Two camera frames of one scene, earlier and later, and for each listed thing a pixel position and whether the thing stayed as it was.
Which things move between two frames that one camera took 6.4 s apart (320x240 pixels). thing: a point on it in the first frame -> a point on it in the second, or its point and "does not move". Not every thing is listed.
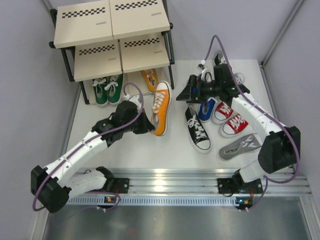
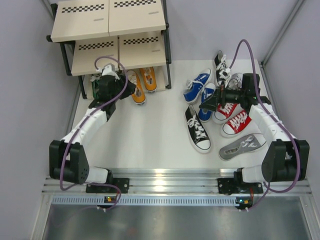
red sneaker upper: (222, 113) does not move
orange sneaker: (162, 97) -> (139, 95)
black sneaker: (200, 140) does not move
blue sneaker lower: (206, 109) does not move
